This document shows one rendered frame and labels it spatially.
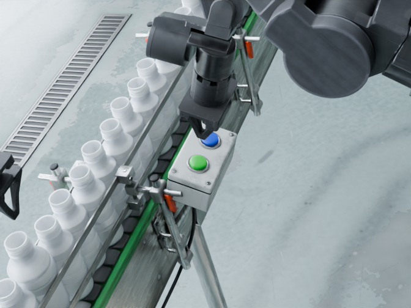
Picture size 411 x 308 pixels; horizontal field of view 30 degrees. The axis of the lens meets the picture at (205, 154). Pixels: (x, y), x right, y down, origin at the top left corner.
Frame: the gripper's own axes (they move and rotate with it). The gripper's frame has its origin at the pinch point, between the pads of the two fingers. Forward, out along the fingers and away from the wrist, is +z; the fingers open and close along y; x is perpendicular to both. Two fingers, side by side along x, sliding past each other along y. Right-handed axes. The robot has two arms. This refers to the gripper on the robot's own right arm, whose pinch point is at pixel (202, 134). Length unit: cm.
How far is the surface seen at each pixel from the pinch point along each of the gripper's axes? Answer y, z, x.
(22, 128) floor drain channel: -117, 166, -109
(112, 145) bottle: -0.4, 11.3, -15.9
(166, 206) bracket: 4.4, 16.4, -3.2
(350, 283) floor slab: -61, 111, 41
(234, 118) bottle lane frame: -39, 34, -2
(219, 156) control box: -3.5, 7.8, 2.9
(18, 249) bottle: 28.9, 5.4, -17.7
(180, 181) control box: 3.8, 9.0, -1.5
